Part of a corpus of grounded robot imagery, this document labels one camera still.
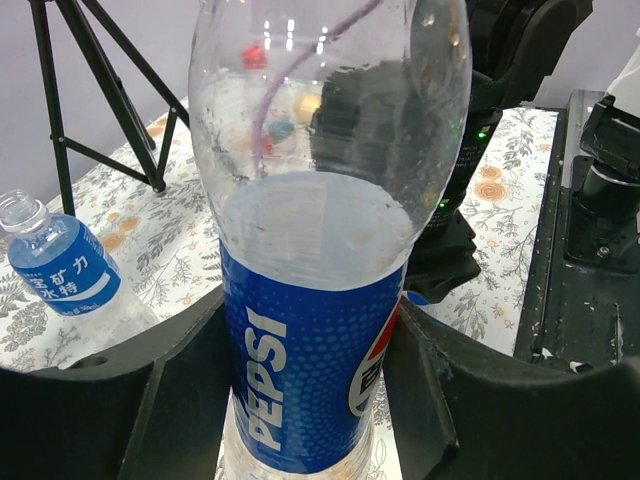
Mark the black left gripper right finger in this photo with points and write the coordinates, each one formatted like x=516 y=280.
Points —
x=461 y=410

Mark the Pepsi label clear bottle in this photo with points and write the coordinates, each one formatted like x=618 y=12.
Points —
x=354 y=145

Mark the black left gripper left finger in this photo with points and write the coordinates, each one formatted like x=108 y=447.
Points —
x=152 y=407

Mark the red bottle cap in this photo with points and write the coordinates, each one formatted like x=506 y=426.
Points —
x=254 y=58

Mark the blue label water bottle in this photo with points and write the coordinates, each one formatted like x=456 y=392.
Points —
x=68 y=268

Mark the red label clear bottle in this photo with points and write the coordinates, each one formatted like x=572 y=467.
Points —
x=253 y=87

